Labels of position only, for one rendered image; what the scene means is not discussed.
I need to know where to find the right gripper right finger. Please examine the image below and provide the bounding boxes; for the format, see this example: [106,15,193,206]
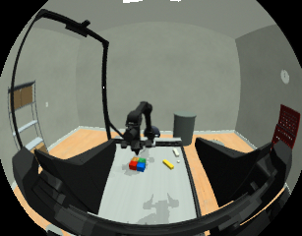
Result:
[195,137,272,207]

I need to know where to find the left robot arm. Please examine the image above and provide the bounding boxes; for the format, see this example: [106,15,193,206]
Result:
[123,101,155,151]

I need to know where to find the green cube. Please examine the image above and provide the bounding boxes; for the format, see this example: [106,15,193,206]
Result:
[138,158,146,163]

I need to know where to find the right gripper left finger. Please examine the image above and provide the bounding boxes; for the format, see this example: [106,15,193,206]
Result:
[33,139,117,215]

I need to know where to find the blue cube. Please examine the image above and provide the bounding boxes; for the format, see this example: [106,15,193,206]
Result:
[137,162,146,172]

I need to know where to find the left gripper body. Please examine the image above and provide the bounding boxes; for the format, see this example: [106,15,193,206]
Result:
[121,134,152,148]

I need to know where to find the red cube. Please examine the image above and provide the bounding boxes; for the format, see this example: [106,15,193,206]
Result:
[129,160,138,171]

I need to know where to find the cream rectangular bar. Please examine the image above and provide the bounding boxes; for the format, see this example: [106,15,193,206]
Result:
[173,148,179,157]

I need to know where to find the yellow rectangular bar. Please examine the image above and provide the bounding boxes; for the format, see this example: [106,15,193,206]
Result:
[162,159,174,170]

